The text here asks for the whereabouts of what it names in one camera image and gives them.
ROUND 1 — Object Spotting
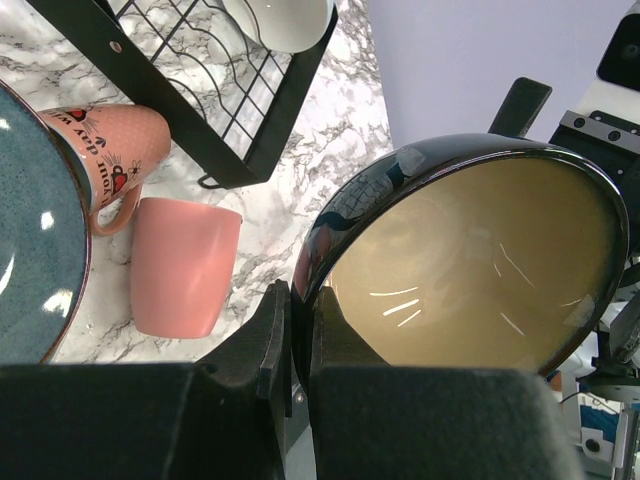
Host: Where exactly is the dark bowl beige inside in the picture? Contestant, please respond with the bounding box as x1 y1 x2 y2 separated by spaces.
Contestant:
292 133 630 380

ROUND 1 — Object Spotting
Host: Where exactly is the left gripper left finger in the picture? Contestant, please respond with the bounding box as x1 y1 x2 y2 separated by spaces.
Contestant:
1 281 291 479

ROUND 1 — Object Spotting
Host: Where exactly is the printed salmon coffee mug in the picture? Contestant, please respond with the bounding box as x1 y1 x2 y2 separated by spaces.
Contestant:
38 104 171 236

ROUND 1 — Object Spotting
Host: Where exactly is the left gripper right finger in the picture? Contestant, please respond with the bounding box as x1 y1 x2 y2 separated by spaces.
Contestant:
308 288 584 479

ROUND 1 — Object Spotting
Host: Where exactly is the white bowl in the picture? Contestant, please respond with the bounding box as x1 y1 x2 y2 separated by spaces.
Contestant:
222 0 335 54

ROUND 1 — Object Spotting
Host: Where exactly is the plain pink mug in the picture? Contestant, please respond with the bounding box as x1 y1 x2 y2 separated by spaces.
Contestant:
130 197 242 339

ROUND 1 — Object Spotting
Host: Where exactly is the blue glazed floral plate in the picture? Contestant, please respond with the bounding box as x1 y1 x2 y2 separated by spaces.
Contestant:
1 85 91 365

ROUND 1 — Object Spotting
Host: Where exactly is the black wire dish rack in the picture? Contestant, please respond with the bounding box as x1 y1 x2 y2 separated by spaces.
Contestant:
34 1 338 189

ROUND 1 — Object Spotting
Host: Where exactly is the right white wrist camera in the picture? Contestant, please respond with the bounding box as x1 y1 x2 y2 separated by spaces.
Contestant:
576 2 639 124

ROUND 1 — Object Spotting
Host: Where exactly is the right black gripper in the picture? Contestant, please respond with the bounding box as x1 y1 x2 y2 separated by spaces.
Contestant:
488 77 639 380

